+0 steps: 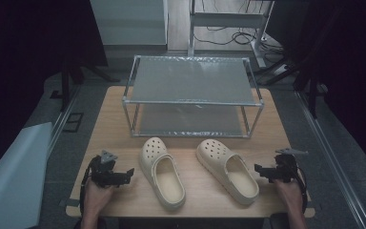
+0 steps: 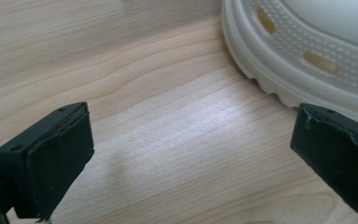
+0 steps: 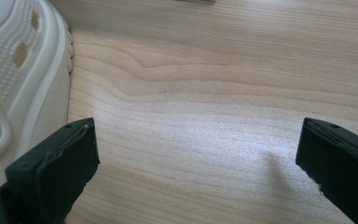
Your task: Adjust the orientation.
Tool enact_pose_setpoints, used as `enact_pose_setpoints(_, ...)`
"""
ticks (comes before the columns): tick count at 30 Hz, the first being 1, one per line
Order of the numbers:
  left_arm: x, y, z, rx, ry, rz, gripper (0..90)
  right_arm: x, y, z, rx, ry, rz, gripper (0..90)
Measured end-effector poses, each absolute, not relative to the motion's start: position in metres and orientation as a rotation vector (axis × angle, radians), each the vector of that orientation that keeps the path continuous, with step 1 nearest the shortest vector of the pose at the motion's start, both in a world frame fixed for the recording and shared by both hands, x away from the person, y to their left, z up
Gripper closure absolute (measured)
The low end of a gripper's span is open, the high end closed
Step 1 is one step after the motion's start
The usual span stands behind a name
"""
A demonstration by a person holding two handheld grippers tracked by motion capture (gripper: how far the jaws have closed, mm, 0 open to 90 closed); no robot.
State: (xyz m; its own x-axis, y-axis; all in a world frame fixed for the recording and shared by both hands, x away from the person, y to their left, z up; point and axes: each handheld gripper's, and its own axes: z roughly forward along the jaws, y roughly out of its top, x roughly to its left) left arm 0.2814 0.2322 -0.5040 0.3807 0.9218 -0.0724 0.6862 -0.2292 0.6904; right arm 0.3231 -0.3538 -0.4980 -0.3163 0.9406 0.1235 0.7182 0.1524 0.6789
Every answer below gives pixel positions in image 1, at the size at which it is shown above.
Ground black stand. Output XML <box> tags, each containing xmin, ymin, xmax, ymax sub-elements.
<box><xmin>253</xmin><ymin>56</ymin><xmax>329</xmax><ymax>119</ymax></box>
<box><xmin>59</xmin><ymin>60</ymin><xmax>121</xmax><ymax>113</ymax></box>

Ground black cables on floor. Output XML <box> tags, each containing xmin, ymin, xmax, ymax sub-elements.
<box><xmin>193</xmin><ymin>25</ymin><xmax>285</xmax><ymax>56</ymax></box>

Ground white board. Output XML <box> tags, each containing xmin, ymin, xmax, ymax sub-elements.
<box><xmin>0</xmin><ymin>121</ymin><xmax>54</xmax><ymax>229</ymax></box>

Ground dark curtain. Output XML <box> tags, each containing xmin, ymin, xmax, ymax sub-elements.
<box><xmin>0</xmin><ymin>0</ymin><xmax>109</xmax><ymax>184</ymax></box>
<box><xmin>265</xmin><ymin>0</ymin><xmax>366</xmax><ymax>179</ymax></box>

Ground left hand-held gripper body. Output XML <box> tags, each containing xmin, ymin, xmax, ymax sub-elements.
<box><xmin>90</xmin><ymin>150</ymin><xmax>122</xmax><ymax>189</ymax></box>

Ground white cabinet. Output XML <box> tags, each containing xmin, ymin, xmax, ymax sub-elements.
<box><xmin>90</xmin><ymin>0</ymin><xmax>170</xmax><ymax>48</ymax></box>

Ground person's right hand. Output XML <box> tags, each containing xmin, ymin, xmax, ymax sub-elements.
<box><xmin>273</xmin><ymin>178</ymin><xmax>305</xmax><ymax>215</ymax></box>

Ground cream clog shoe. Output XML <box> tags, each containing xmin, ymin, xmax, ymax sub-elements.
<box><xmin>138</xmin><ymin>136</ymin><xmax>187</xmax><ymax>212</ymax></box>
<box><xmin>195</xmin><ymin>138</ymin><xmax>260</xmax><ymax>206</ymax></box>

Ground metal two-tier shoe rack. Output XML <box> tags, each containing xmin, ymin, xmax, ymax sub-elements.
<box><xmin>121</xmin><ymin>54</ymin><xmax>265</xmax><ymax>139</ymax></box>

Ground person's left hand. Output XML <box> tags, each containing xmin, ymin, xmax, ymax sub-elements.
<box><xmin>83</xmin><ymin>177</ymin><xmax>116</xmax><ymax>220</ymax></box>

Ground aluminium floor rail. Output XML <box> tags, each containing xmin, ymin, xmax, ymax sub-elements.
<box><xmin>45</xmin><ymin>85</ymin><xmax>81</xmax><ymax>157</ymax></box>
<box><xmin>295</xmin><ymin>90</ymin><xmax>366</xmax><ymax>229</ymax></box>

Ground grey tape piece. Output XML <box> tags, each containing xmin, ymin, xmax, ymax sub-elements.
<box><xmin>58</xmin><ymin>198</ymin><xmax>80</xmax><ymax>208</ymax></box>

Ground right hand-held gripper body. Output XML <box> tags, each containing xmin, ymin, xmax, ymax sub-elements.
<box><xmin>271</xmin><ymin>147</ymin><xmax>310</xmax><ymax>184</ymax></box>

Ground white metal desk frame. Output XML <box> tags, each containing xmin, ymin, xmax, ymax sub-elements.
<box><xmin>188</xmin><ymin>0</ymin><xmax>275</xmax><ymax>70</ymax></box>

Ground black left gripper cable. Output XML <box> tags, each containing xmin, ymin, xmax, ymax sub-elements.
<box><xmin>78</xmin><ymin>156</ymin><xmax>101</xmax><ymax>219</ymax></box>

